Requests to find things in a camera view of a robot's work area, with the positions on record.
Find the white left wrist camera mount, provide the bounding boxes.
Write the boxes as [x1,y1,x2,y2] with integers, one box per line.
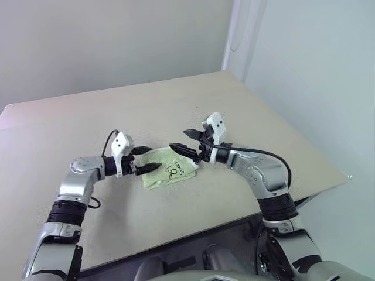
[111,131,136,179]

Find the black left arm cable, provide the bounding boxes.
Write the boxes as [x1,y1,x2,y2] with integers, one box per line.
[87,129,120,210]

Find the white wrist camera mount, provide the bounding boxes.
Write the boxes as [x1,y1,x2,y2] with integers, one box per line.
[201,111,227,163]
[111,131,136,179]

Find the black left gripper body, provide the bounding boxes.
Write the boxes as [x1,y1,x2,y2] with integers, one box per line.
[121,146,141,177]

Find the light green towel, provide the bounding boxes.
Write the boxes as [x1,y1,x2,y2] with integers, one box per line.
[137,147,199,192]

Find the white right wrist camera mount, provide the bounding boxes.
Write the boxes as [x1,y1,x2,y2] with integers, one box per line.
[201,111,227,163]

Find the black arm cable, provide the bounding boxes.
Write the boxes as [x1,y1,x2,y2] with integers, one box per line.
[87,129,120,210]
[204,139,292,189]

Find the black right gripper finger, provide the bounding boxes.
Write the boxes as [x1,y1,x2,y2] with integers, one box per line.
[182,129,206,142]
[169,142,197,159]

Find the white wall cable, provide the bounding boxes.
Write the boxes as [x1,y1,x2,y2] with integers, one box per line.
[229,0,265,53]

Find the grey robot torso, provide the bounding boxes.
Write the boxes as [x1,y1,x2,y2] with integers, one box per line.
[134,244,375,281]

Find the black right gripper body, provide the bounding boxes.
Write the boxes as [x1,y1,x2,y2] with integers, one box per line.
[192,124,217,164]

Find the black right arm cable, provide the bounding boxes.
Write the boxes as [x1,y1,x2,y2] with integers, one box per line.
[204,139,292,189]

